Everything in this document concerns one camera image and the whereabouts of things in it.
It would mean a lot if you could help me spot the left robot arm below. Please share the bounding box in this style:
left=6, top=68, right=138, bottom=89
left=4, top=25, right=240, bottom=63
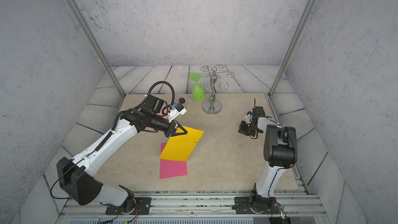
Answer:
left=57, top=95, right=187, bottom=214

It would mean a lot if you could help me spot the aluminium frame post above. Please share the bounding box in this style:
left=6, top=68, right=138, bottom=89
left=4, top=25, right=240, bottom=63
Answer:
left=268, top=0, right=317, bottom=98
left=64, top=0, right=126, bottom=98

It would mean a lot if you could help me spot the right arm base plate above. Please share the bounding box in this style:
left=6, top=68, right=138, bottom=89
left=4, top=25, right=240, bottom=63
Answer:
left=232, top=197, right=280, bottom=215

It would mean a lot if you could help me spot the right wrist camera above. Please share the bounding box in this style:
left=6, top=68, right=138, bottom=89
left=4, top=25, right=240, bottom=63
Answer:
left=245, top=112, right=253, bottom=124

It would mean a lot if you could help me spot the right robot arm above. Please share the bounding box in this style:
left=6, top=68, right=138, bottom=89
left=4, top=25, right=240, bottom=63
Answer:
left=238, top=106, right=298, bottom=208

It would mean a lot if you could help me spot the salmon pink paper sheet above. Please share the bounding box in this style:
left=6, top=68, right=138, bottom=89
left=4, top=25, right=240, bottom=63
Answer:
left=157, top=106, right=170, bottom=118

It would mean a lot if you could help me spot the yellow paper sheet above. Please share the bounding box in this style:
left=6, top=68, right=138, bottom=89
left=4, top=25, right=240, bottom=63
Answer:
left=159, top=127, right=204, bottom=161

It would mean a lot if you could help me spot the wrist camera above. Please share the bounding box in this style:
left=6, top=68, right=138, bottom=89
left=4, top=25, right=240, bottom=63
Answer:
left=167, top=103, right=187, bottom=122
left=245, top=112, right=253, bottom=124

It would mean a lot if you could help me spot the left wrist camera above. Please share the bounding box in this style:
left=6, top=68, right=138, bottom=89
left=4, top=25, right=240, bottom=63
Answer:
left=167, top=103, right=187, bottom=122

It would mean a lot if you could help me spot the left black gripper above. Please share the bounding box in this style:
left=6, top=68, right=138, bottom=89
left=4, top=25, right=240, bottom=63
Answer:
left=150, top=115, right=189, bottom=138

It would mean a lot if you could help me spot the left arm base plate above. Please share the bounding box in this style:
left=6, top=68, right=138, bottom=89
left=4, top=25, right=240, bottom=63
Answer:
left=105, top=197, right=152, bottom=215

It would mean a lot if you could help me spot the left aluminium frame post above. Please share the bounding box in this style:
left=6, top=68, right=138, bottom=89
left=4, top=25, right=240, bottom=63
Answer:
left=64, top=0, right=126, bottom=98

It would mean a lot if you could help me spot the magenta paper sheet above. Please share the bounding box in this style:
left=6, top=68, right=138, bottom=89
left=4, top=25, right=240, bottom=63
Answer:
left=160, top=159, right=188, bottom=179

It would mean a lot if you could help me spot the aluminium front rail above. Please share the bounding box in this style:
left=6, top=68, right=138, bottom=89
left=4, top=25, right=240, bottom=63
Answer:
left=57, top=190, right=330, bottom=224

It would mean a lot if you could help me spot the right aluminium frame post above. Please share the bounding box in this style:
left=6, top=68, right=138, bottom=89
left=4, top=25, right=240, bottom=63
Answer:
left=268, top=0, right=317, bottom=98

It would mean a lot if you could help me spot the silver metal hanger stand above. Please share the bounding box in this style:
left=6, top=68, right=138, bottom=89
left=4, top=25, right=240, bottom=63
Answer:
left=199, top=64, right=234, bottom=115

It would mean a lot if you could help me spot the green plastic wine glass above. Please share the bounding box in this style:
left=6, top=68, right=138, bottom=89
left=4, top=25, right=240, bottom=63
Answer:
left=189, top=73, right=205, bottom=102

